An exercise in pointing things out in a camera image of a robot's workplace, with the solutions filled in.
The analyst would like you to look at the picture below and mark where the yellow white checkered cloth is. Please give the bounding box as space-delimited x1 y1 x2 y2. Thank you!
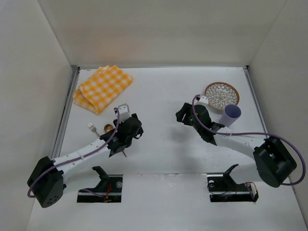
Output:
73 65 133 115

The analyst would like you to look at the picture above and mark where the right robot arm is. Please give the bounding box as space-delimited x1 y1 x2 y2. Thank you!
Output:
176 103 297 188

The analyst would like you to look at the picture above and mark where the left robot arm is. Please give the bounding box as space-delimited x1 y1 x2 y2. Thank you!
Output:
27 114 143 208

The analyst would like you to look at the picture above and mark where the copper spoon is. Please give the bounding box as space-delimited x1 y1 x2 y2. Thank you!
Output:
103 124 127 158

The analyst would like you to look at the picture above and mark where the patterned ceramic plate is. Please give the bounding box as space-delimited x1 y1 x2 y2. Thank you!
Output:
205 82 240 111

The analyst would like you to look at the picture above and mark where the lavender paper cup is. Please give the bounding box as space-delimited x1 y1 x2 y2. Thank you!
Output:
219 104 242 127

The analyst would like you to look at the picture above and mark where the silver copper fork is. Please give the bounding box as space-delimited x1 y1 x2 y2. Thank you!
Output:
88 123 100 137

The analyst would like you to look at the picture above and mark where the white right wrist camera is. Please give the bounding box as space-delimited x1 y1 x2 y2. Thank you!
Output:
197 95 208 107

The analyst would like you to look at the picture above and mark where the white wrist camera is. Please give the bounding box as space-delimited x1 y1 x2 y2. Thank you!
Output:
197 95 208 107
118 103 131 123

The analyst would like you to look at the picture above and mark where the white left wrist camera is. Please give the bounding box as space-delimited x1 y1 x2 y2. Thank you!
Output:
118 103 131 123

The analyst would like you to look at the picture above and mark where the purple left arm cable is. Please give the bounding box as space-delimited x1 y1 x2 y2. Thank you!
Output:
27 107 120 198

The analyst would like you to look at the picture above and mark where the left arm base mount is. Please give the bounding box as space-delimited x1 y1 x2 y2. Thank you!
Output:
77 167 123 203

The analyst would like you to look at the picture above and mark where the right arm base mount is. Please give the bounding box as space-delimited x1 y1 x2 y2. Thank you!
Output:
206 164 259 203

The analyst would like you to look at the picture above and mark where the left aluminium table rail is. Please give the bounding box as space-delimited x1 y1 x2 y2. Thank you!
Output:
49 65 80 159

